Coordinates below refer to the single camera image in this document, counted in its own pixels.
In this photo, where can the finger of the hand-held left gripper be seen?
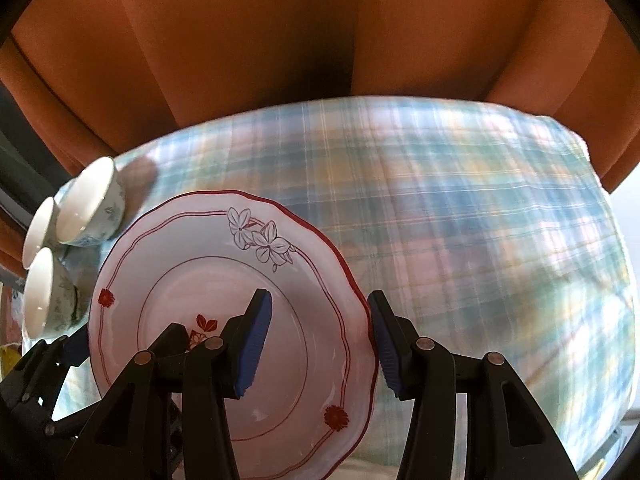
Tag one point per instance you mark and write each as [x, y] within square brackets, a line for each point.
[172, 340]
[76, 349]

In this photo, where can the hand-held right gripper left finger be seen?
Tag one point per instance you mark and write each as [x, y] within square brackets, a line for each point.
[255, 345]

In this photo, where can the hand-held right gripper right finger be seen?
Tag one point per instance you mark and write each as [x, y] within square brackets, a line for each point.
[387, 355]

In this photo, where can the blue patterned ceramic bowl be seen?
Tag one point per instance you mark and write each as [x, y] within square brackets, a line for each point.
[82, 200]
[37, 235]
[40, 290]

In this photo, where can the red patterned scalloped plate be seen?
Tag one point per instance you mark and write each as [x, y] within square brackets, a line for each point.
[165, 270]

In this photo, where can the pastel plaid tablecloth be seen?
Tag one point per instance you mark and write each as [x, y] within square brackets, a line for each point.
[450, 235]

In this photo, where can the dark glass window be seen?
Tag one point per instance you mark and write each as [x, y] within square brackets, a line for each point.
[10, 170]

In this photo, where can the orange curtain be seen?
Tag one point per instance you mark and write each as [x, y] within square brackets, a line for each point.
[300, 35]

